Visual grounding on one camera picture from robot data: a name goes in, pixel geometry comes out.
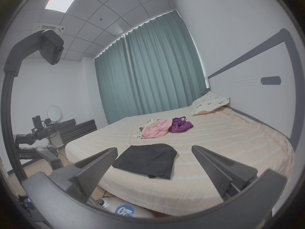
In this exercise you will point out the pink garment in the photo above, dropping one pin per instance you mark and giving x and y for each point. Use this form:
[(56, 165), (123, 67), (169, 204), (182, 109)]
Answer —
[(157, 129)]

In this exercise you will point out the white printed pillow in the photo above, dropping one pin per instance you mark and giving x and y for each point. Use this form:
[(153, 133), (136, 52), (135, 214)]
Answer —
[(209, 102)]

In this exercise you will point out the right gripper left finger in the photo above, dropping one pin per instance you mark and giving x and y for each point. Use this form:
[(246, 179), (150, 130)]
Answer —
[(93, 173)]

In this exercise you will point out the black padded seat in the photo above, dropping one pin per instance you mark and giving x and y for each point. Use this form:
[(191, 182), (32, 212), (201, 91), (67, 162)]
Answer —
[(78, 129)]

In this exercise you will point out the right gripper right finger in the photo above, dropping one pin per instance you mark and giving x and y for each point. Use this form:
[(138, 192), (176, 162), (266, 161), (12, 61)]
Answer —
[(221, 175)]

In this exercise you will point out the black polo shirt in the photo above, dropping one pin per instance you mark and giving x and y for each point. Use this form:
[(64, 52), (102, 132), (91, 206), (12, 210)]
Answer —
[(147, 160)]

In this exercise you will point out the purple garment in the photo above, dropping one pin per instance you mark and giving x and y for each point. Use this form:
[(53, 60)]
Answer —
[(181, 125)]

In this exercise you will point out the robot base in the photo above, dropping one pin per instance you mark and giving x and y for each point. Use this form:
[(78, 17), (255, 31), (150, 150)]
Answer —
[(140, 211)]

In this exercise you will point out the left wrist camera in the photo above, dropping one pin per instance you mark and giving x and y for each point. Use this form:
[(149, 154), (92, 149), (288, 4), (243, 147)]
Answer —
[(48, 121)]

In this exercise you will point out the bed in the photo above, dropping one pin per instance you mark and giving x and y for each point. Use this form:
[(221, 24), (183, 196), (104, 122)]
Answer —
[(214, 147)]

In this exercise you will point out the blue-green curtain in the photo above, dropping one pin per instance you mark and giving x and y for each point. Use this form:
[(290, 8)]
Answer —
[(114, 85), (164, 63)]

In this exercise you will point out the ceiling air vent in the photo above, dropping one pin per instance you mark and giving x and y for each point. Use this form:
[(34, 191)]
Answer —
[(60, 30)]

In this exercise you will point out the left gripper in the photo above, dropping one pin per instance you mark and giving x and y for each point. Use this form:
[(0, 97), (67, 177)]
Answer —
[(49, 129)]

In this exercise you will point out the white printed garment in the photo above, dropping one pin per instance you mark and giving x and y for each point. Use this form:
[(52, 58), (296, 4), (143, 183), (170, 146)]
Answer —
[(145, 127)]

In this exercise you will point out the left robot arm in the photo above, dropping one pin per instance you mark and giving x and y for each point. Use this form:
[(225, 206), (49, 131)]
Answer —
[(26, 139)]

